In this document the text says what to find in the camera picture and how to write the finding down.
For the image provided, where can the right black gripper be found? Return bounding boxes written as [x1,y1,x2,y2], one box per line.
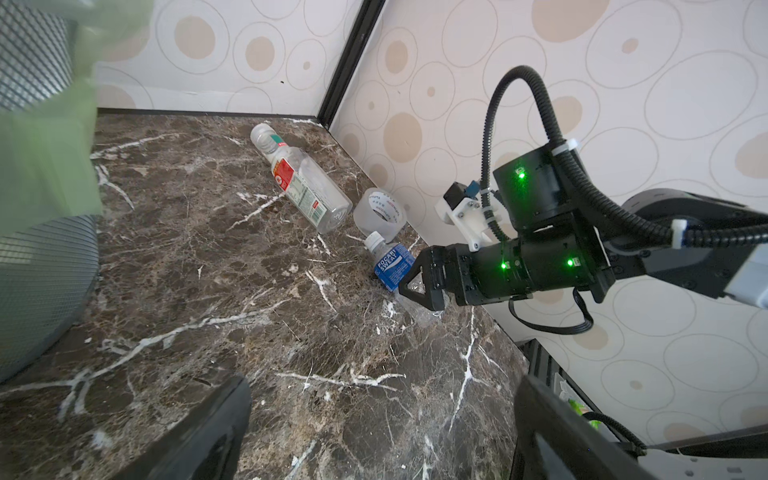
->
[398,147,615,311]

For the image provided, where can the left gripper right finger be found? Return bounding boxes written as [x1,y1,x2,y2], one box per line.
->
[513,376,651,479]

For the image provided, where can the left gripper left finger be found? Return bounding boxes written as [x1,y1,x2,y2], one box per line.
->
[114,375,252,479]

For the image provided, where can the clear Pocari Sweat bottle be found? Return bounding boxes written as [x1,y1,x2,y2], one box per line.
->
[365,231,442,326]

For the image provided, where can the clear bottle green white label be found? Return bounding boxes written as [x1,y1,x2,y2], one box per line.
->
[250,123,353,234]

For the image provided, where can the grey mesh waste bin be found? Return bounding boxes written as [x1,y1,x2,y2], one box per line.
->
[0,0,102,385]

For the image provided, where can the green plastic bin liner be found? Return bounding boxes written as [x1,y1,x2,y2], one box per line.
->
[1,1,153,235]

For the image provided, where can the green packet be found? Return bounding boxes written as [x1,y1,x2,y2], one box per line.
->
[567,398,601,430]

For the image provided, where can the clear adhesive tape roll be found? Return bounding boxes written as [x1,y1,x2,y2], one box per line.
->
[353,188,407,242]

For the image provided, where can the right black corrugated cable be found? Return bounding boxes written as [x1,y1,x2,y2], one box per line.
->
[479,64,768,248]

